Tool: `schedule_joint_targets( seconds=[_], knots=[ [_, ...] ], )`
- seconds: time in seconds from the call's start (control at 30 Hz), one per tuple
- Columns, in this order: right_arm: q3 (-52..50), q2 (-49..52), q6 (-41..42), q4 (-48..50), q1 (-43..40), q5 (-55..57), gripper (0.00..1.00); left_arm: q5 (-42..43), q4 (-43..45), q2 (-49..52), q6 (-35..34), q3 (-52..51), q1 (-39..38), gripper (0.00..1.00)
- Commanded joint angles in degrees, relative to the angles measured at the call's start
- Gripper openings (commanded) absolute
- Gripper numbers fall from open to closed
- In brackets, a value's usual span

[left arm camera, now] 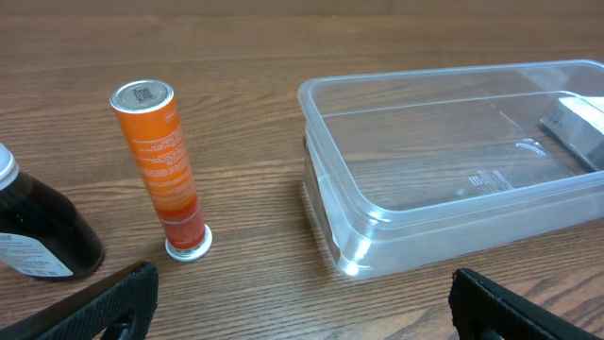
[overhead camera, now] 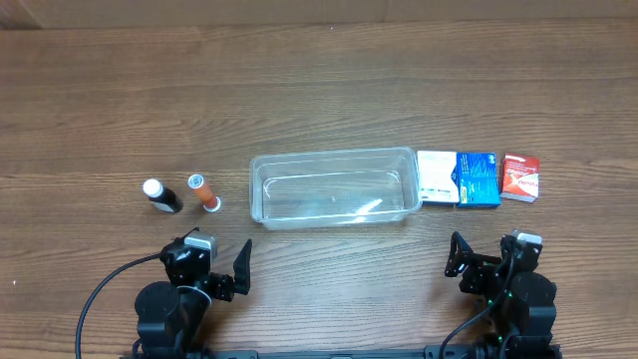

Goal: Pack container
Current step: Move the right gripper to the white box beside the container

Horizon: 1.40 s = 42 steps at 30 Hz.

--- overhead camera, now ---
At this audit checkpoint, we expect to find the white medicine box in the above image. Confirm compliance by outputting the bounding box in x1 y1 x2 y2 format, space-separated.
417 151 460 205

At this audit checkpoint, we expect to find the orange bottle white cap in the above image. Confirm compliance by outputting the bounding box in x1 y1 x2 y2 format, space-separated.
187 174 221 212

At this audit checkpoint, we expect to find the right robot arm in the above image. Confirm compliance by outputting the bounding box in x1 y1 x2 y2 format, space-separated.
437 230 561 358

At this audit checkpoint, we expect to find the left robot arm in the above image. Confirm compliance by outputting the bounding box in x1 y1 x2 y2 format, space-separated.
132 228 252 358

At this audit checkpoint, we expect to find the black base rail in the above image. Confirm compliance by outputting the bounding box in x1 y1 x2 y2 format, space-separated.
119 343 564 359

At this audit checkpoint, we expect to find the black bottle white cap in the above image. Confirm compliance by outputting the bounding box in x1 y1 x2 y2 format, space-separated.
143 179 183 213

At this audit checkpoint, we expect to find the clear plastic container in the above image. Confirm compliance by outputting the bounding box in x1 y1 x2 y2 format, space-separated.
249 147 422 230

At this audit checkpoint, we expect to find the blue medicine box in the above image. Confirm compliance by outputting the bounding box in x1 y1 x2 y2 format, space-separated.
456 153 500 208

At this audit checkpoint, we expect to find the red caplets box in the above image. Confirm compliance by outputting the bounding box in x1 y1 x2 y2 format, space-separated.
500 154 539 202

